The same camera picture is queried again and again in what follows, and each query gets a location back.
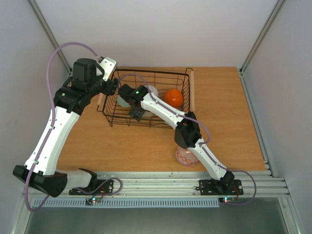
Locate white bowl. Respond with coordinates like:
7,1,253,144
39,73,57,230
146,85,158,99
142,111,154,118

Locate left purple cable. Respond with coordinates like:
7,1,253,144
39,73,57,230
24,42,123,212

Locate right circuit board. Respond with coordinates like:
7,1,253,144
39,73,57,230
219,196,236,203

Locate orange bowl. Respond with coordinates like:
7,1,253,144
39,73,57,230
163,89,183,108

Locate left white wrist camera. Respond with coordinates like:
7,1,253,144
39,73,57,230
99,57,117,81

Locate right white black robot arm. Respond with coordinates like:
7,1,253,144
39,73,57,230
118,84,234,195

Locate red bottom bowl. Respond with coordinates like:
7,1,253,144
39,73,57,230
175,146,199,166

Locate circuit board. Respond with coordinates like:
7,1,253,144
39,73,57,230
219,196,236,203
85,197,101,205

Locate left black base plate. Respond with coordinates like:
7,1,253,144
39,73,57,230
69,179,114,195

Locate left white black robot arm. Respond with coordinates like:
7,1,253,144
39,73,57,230
13,57,118,197

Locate black wire dish rack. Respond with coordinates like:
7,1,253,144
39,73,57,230
97,68,195,128

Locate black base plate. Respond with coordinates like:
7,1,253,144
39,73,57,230
69,179,114,195
196,179,244,195

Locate left circuit board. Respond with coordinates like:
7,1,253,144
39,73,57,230
85,197,101,205

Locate pale green bowl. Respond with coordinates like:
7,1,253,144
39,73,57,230
117,95,131,108

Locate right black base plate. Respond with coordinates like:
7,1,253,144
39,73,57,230
196,179,244,195

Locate purple cable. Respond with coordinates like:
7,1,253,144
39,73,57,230
24,42,123,212
117,74,257,207

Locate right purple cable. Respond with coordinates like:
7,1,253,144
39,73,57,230
117,74,257,207

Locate grey slotted cable duct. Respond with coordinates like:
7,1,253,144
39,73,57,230
43,197,219,209

